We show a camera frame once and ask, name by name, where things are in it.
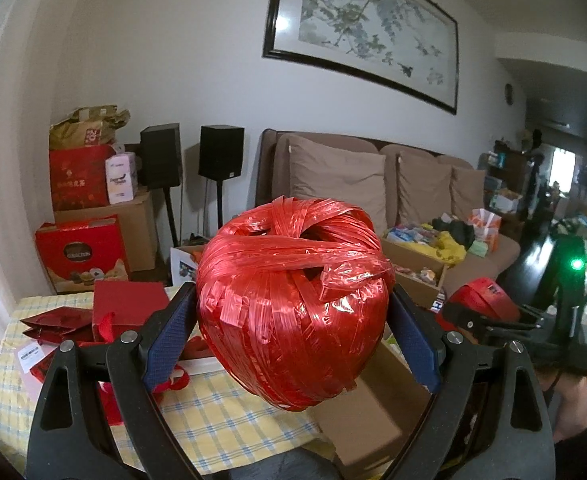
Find cardboard box of snacks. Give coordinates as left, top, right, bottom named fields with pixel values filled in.
left=381, top=234, right=449, bottom=308

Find black bag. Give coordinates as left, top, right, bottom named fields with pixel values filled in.
left=431, top=216, right=475, bottom=250

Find large brown cardboard box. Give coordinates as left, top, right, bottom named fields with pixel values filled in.
left=53, top=190, right=160, bottom=273

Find white tissue pack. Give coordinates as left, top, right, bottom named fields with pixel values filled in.
left=104, top=152, right=139, bottom=205

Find yellow checked tablecloth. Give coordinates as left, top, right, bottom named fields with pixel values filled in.
left=0, top=292, right=324, bottom=466

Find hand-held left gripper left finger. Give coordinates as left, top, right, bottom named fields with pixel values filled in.
left=26, top=282, right=209, bottom=480

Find brown sofa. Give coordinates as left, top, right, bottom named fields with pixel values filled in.
left=256, top=129, right=521, bottom=306

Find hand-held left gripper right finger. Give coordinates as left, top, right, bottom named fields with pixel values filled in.
left=381, top=285, right=557, bottom=480

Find cardboard box with white flaps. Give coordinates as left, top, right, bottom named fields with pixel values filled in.
left=170, top=245, right=209, bottom=286

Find golden paper bag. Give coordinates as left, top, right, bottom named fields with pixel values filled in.
left=49, top=106, right=131, bottom=151

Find pile of snack packets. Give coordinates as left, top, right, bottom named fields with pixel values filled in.
left=386, top=225, right=441, bottom=246

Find white curtain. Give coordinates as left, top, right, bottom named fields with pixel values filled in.
left=0, top=0, right=74, bottom=426

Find shiny red foil bag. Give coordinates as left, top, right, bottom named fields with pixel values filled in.
left=19, top=305, right=94, bottom=361

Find red plastic twine ball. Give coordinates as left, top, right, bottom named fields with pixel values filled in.
left=196, top=197, right=397, bottom=413

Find cluttered dark shelf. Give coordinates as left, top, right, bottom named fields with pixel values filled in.
left=486, top=130, right=544, bottom=221

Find framed ink painting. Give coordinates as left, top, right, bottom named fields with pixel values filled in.
left=262, top=0, right=460, bottom=116

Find red glossy printed bag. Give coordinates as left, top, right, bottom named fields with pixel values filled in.
left=448, top=277, right=521, bottom=331

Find black speaker on stand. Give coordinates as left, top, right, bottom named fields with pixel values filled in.
left=140, top=124, right=183, bottom=246
left=198, top=125, right=245, bottom=231

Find person's grey trousers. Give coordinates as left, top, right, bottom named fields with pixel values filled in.
left=208, top=447, right=339, bottom=480

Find dark red paper gift bag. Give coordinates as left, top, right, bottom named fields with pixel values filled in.
left=92, top=280, right=170, bottom=343

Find orange white paper bag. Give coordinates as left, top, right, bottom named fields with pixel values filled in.
left=468, top=208, right=503, bottom=252

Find large beige cushion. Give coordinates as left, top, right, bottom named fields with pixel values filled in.
left=287, top=135, right=387, bottom=233

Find red tea gift bag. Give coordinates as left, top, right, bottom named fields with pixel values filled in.
left=49, top=144, right=118, bottom=212

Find red cookie gift box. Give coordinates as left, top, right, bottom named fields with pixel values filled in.
left=34, top=215, right=131, bottom=295

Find person's right forearm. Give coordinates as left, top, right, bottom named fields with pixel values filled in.
left=548, top=362, right=587, bottom=443

